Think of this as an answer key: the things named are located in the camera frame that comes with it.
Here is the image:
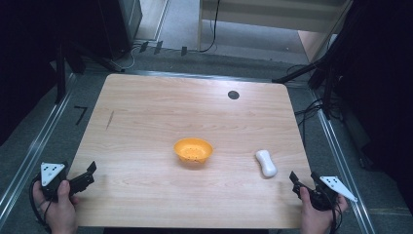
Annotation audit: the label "pale wooden furniture frame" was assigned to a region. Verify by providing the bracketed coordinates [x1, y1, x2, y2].
[197, 0, 354, 62]

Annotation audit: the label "white bone-shaped toy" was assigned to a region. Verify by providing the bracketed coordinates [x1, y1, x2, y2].
[254, 149, 279, 178]

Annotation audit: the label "black hanging cable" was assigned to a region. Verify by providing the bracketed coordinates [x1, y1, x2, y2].
[198, 0, 222, 54]

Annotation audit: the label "person's left hand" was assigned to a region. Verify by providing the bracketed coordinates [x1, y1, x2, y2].
[32, 179, 80, 234]

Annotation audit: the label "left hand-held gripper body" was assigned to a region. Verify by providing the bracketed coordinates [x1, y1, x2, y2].
[39, 160, 73, 203]

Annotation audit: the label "dark cabinet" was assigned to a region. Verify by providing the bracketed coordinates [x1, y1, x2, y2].
[95, 0, 144, 61]

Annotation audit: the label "black metal stand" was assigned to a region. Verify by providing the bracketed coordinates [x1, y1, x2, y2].
[272, 48, 345, 121]
[53, 38, 87, 105]

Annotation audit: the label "person's right hand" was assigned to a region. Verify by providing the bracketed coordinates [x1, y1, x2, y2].
[299, 186, 349, 234]

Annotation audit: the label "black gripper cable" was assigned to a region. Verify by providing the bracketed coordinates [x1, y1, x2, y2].
[28, 175, 55, 234]
[325, 189, 345, 234]

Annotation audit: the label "orange perforated bowl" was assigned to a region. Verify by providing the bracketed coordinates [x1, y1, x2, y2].
[172, 136, 214, 165]

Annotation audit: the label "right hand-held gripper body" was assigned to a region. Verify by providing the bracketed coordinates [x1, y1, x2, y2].
[304, 175, 358, 212]

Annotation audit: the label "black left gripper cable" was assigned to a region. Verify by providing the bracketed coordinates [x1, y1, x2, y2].
[28, 175, 55, 234]

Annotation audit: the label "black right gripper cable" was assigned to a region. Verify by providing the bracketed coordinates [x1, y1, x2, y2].
[325, 189, 345, 234]

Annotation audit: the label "white floor cable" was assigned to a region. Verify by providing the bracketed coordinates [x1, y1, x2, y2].
[118, 44, 140, 72]

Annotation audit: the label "metal floor rail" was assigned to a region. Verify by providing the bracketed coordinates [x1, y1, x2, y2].
[310, 89, 378, 234]
[0, 73, 78, 226]

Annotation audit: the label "black floor cables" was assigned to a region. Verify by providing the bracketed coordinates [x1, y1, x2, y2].
[285, 63, 345, 144]

